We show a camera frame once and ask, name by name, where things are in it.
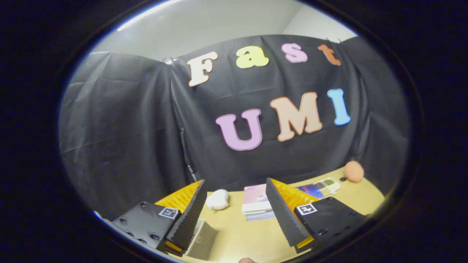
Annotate orange fluffy ball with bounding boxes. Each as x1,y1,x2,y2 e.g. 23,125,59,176
343,160,365,183

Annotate black backdrop cloth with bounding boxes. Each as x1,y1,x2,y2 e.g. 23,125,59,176
58,34,410,222

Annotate white fluffy ball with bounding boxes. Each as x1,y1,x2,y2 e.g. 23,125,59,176
205,188,230,211

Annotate pink cover book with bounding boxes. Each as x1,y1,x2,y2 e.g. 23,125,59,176
242,184,274,214

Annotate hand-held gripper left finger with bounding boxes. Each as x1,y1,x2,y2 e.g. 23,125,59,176
112,179,208,257

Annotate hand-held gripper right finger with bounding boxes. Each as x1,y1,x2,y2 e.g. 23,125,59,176
266,178,368,254

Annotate grey fabric storage box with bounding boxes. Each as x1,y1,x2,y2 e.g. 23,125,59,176
184,219,219,261

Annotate blue printed book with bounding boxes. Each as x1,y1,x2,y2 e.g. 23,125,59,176
296,178,341,200

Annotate grey-blue book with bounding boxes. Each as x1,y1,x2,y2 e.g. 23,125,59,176
245,211,277,222

